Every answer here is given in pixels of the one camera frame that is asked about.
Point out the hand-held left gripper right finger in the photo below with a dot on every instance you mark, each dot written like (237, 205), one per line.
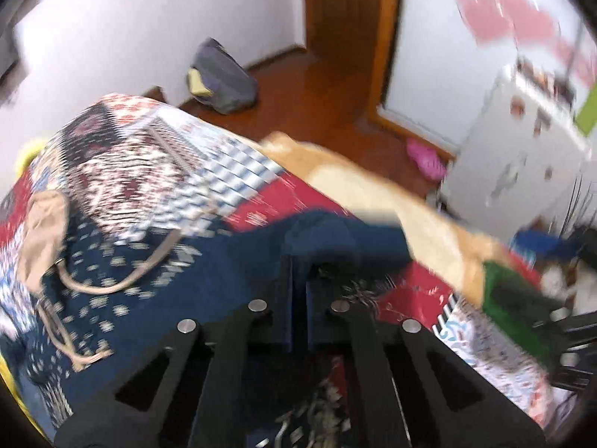
(315, 317)

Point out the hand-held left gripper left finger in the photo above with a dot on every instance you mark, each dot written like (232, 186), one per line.
(285, 308)

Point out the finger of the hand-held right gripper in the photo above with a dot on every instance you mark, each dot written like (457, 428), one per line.
(571, 371)
(536, 303)

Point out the navy patterned garment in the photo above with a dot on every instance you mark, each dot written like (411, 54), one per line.
(326, 238)

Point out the blue item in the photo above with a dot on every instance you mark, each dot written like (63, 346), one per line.
(543, 245)

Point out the beige cloth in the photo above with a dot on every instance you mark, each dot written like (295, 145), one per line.
(419, 224)

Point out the white cabinet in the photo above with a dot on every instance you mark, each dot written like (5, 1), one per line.
(513, 149)

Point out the pink slipper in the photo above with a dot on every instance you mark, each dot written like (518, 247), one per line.
(427, 158)

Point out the grey-blue bag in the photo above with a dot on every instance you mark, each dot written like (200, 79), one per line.
(226, 79)

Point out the beige handbag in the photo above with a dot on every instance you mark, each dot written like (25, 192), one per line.
(44, 228)

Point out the white door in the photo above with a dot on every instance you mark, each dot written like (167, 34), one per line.
(433, 65)

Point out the yellow pillow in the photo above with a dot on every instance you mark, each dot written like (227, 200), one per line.
(30, 154)

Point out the wooden door frame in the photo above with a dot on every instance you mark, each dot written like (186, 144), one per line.
(345, 32)

